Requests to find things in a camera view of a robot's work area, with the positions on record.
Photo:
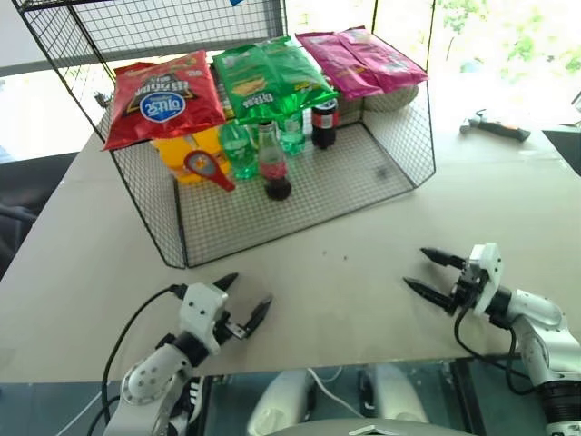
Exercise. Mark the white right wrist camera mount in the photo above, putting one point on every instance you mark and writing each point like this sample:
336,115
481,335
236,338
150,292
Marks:
488,272

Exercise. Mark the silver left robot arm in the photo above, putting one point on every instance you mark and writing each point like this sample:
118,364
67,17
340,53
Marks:
150,377

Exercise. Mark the pink chips bag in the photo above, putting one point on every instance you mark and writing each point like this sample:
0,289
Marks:
327,63
381,59

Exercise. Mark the green plastic soda bottle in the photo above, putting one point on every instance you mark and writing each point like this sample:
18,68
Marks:
237,150

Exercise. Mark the yellow snack bag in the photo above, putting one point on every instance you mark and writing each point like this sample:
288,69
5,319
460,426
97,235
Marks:
177,154

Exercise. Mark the red chips bag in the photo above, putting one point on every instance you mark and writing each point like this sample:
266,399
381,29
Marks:
163,100

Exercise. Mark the white rounded robot leg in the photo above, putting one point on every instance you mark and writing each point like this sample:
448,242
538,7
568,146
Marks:
392,395
281,399

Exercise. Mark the clear pale green bottle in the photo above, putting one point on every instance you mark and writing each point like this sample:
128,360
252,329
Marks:
292,134

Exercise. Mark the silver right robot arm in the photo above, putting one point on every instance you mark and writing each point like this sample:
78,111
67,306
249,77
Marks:
540,331

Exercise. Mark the black plastic cola bottle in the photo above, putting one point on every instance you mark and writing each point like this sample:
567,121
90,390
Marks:
324,122

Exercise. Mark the black table leg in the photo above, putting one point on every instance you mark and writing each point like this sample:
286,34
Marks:
465,399

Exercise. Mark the beige pack under bags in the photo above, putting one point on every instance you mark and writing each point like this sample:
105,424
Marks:
390,100

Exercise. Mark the black and white shoe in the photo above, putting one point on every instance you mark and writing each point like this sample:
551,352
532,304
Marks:
195,399

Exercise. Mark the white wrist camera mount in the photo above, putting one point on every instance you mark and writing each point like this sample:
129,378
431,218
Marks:
199,309
488,272

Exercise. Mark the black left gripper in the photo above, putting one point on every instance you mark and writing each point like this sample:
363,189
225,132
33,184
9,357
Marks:
232,328

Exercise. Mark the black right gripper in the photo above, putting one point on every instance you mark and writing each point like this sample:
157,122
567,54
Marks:
467,286

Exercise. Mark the green chips bag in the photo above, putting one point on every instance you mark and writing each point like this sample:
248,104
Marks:
295,68
245,86

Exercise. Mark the glass cola bottle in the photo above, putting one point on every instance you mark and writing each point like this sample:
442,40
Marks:
273,163

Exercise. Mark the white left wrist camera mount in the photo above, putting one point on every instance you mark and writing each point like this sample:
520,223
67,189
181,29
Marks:
199,309

